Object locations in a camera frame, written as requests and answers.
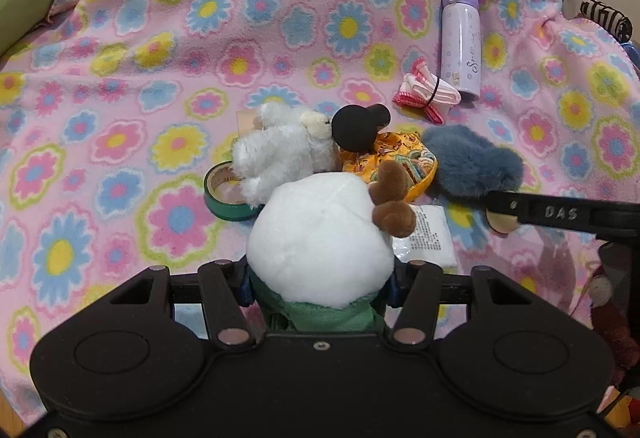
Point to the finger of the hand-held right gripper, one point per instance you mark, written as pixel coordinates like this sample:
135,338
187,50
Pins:
540,210

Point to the blue-grey fluffy plush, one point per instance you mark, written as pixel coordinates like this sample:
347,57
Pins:
470,163

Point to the purple water bottle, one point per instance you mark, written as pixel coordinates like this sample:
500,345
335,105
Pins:
460,43

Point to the zebra striped plush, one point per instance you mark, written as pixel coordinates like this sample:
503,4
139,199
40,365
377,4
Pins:
605,16

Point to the pink floral fleece blanket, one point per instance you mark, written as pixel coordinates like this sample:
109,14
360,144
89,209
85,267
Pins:
150,68

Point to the folded pink white cloth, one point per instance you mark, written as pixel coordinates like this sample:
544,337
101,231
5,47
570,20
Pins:
425,88

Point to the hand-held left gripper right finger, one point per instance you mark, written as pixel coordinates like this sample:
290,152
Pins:
396,290

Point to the white plush bear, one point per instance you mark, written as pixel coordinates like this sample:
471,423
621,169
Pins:
280,143

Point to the white plush toy brown antlers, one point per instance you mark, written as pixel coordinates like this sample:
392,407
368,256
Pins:
320,238

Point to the white printed packet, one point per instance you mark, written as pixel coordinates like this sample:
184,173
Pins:
430,233

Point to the green pillow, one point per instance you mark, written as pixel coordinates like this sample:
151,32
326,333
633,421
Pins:
25,3

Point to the green tape roll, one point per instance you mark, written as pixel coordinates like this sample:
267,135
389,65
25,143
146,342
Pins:
220,208

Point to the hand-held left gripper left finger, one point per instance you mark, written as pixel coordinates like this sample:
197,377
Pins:
244,290

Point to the yellow patterned round pouch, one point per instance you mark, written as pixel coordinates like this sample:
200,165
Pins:
365,158

